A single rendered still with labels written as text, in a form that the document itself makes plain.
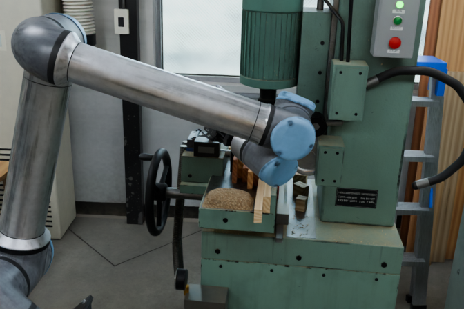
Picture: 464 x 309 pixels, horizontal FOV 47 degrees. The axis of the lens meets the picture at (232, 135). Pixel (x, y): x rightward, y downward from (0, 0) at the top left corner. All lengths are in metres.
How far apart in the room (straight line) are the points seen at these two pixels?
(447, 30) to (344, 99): 1.58
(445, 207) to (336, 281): 1.51
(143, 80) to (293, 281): 0.82
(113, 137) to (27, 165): 1.86
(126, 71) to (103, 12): 1.95
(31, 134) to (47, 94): 0.10
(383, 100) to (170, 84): 0.68
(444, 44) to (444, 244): 1.07
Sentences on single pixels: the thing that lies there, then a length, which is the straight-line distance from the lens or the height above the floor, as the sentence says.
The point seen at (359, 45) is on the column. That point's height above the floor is 1.34.
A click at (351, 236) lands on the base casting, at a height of 0.80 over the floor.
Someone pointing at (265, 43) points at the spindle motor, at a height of 1.33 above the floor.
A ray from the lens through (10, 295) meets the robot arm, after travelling 1.37.
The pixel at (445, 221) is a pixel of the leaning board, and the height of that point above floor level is 0.25.
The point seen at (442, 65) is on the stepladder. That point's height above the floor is 1.15.
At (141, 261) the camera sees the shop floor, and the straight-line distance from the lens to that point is 2.94.
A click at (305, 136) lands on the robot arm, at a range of 1.07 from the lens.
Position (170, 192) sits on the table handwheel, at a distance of 1.76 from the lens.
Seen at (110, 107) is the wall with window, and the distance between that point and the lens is 3.13.
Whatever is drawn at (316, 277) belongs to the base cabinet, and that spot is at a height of 0.68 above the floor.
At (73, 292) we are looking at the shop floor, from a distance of 2.77.
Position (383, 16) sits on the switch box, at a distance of 1.42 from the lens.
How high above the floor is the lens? 1.56
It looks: 19 degrees down
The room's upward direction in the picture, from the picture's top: 2 degrees clockwise
